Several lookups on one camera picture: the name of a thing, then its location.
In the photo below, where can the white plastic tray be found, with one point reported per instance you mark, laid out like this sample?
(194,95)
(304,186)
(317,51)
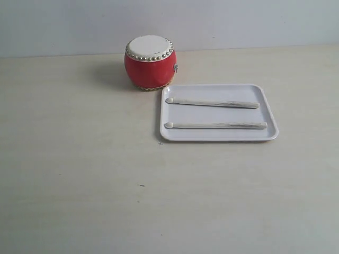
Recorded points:
(175,113)

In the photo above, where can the wooden drumstick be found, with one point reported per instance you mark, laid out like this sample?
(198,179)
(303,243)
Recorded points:
(232,104)
(171,125)

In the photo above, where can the small red drum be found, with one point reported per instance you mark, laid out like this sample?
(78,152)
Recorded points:
(150,62)

